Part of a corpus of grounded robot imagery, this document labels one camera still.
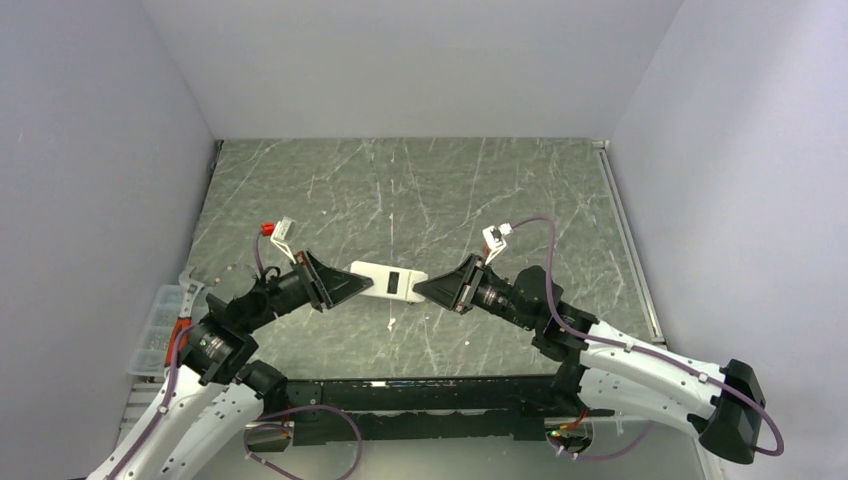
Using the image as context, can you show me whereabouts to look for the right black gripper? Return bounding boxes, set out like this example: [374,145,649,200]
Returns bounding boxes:
[414,253,536,330]

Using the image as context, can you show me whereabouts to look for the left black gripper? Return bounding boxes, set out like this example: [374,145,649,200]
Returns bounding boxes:
[240,246,371,331]

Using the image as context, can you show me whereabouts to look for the red white remote control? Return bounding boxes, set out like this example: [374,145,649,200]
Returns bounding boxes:
[350,261,429,304]

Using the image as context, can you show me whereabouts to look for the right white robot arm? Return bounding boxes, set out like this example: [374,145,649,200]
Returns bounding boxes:
[412,255,765,465]

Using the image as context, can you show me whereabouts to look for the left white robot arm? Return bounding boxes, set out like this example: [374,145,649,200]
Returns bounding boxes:
[89,250,374,479]

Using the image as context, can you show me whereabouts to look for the clear plastic screw box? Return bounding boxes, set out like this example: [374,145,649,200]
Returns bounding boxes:
[126,285,184,377]

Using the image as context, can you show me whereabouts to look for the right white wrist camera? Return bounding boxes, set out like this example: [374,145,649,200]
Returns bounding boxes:
[482,223,513,265]

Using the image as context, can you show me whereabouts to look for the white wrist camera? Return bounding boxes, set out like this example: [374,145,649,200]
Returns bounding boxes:
[482,223,513,265]
[259,216,295,262]

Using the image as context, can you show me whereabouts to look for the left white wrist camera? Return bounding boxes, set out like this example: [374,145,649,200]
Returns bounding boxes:
[259,216,295,262]

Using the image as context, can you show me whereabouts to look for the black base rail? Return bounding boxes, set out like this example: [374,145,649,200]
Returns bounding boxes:
[262,374,612,446]

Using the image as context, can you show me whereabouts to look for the orange handled adjustable wrench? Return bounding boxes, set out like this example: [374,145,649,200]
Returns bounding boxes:
[165,265,205,367]

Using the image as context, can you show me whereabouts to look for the aluminium frame rail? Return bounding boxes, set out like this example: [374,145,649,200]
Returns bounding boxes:
[591,139,667,347]

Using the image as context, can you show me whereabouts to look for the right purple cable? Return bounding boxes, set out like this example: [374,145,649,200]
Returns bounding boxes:
[510,215,786,462]

